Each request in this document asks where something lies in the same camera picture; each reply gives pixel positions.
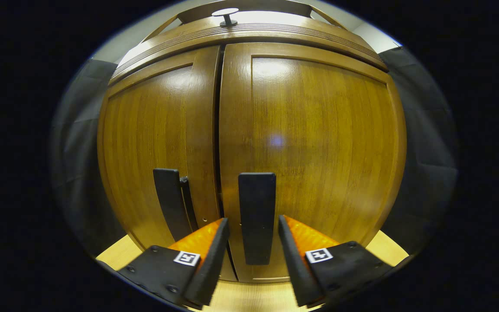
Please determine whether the black round drawer knob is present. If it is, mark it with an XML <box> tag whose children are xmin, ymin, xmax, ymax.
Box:
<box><xmin>212</xmin><ymin>8</ymin><xmax>240</xmax><ymax>27</ymax></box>

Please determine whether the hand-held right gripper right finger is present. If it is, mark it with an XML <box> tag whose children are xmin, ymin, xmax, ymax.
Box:
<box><xmin>278</xmin><ymin>214</ymin><xmax>395</xmax><ymax>308</ymax></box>

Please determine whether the wooden double-door shoe cabinet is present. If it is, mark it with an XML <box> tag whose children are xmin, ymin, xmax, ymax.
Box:
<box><xmin>97</xmin><ymin>0</ymin><xmax>407</xmax><ymax>284</ymax></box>

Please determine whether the black door handle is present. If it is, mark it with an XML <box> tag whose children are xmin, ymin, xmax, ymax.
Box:
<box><xmin>238</xmin><ymin>172</ymin><xmax>276</xmax><ymax>266</ymax></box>
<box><xmin>153</xmin><ymin>168</ymin><xmax>199</xmax><ymax>242</ymax></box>

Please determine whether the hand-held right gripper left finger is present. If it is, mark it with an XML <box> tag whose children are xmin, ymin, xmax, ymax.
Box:
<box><xmin>117</xmin><ymin>218</ymin><xmax>230</xmax><ymax>307</ymax></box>

